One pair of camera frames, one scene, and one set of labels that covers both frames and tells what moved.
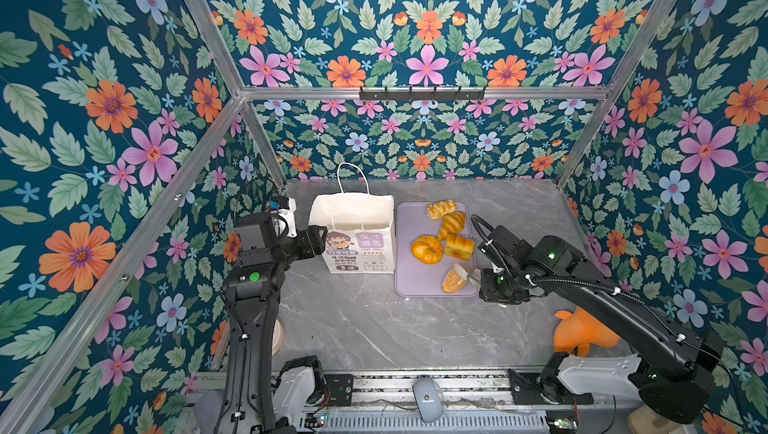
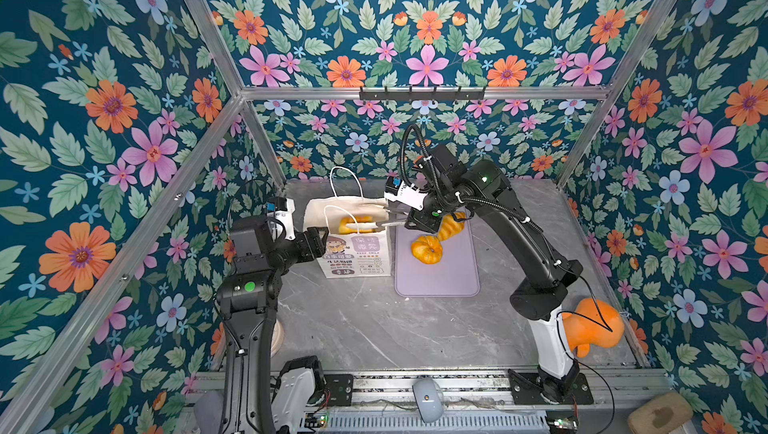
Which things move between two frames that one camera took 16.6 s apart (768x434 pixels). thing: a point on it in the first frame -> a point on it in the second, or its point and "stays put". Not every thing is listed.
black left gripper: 311,241 stays put
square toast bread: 459,247 -> 359,219
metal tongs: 475,279 -> 373,225
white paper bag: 359,226 stays put
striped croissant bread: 452,223 stays put
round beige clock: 278,339 stays put
